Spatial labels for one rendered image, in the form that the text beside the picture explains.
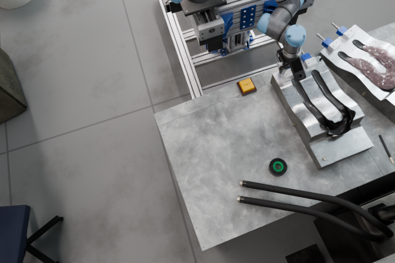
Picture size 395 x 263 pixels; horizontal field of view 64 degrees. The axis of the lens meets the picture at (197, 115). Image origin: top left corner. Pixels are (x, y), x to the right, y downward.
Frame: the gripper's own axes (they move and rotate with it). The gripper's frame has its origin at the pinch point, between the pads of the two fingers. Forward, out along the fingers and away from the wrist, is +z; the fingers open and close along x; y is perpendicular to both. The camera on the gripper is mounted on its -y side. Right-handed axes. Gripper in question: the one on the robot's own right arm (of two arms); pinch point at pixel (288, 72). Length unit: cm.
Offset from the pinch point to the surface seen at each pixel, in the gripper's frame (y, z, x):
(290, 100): -12.1, 4.3, 4.1
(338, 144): -39.2, 4.9, -6.1
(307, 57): 5.0, 6.2, -13.2
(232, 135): -15.9, 8.5, 36.1
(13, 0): 201, 88, 171
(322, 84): -10.5, 7.0, -13.6
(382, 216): -72, -2, -6
